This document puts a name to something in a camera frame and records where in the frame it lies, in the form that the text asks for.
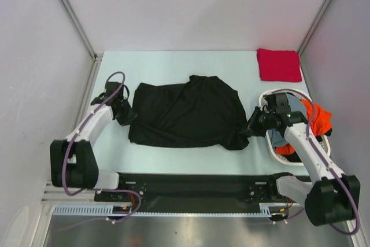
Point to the black garment in basket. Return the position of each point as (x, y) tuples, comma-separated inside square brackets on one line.
[(292, 155)]

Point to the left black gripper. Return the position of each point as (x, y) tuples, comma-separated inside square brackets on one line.
[(130, 117)]

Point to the grey blue t shirt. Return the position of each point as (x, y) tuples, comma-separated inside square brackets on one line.
[(295, 105)]

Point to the orange t shirt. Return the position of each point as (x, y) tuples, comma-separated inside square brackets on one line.
[(320, 124)]

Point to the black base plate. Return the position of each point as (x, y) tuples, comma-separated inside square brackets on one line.
[(198, 193)]

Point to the black t shirt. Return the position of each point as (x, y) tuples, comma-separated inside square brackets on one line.
[(205, 111)]

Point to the aluminium frame rail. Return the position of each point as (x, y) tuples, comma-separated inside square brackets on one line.
[(56, 195)]

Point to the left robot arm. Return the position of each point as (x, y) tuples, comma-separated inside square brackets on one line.
[(72, 159)]

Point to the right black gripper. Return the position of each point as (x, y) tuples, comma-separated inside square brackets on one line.
[(254, 122)]

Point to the white cable duct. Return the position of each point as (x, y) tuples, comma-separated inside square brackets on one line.
[(263, 211)]

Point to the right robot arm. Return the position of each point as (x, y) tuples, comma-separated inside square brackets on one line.
[(332, 196)]

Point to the folded red t shirt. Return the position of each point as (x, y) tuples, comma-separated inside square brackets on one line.
[(279, 65)]

